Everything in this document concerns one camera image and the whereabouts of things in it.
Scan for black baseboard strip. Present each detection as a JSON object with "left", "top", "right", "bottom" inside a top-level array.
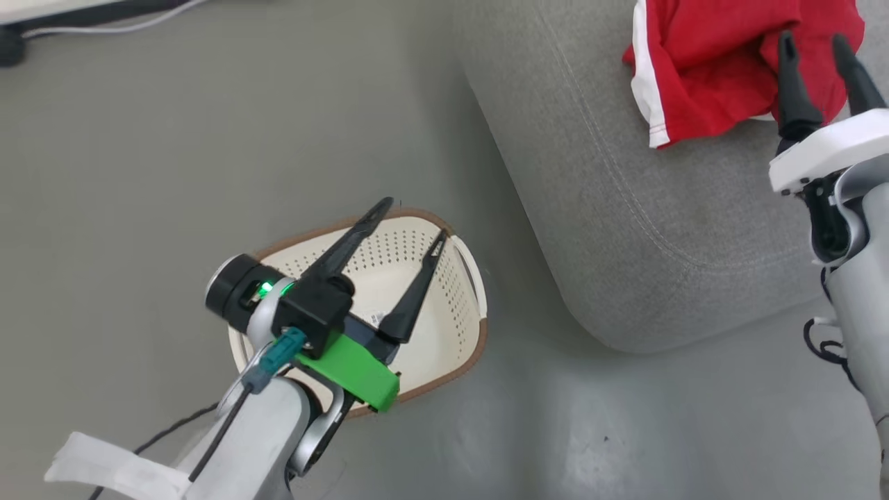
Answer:
[{"left": 21, "top": 0, "right": 190, "bottom": 33}]

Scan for white tape strip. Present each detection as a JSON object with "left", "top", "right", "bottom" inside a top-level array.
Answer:
[{"left": 44, "top": 431, "right": 193, "bottom": 500}]

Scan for black round floor stopper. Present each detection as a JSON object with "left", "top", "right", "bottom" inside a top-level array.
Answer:
[{"left": 0, "top": 26, "right": 28, "bottom": 69}]

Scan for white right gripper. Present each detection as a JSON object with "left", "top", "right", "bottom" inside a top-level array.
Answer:
[{"left": 768, "top": 31, "right": 889, "bottom": 197}]

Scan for red shorts with white stripes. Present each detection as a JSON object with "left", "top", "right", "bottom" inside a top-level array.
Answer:
[{"left": 622, "top": 0, "right": 782, "bottom": 150}]

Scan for white cable along wall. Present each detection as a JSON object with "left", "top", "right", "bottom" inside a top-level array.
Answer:
[{"left": 21, "top": 0, "right": 209, "bottom": 40}]

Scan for left black cable teal connector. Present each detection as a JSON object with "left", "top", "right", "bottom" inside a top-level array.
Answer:
[{"left": 89, "top": 327, "right": 308, "bottom": 500}]

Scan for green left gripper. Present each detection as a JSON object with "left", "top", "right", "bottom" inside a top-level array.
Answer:
[{"left": 295, "top": 197, "right": 449, "bottom": 413}]

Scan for cream laundry basket brown rim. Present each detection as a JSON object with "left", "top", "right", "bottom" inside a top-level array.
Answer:
[{"left": 228, "top": 208, "right": 488, "bottom": 419}]

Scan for grey fabric sofa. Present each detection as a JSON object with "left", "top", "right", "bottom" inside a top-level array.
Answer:
[{"left": 458, "top": 0, "right": 889, "bottom": 353}]

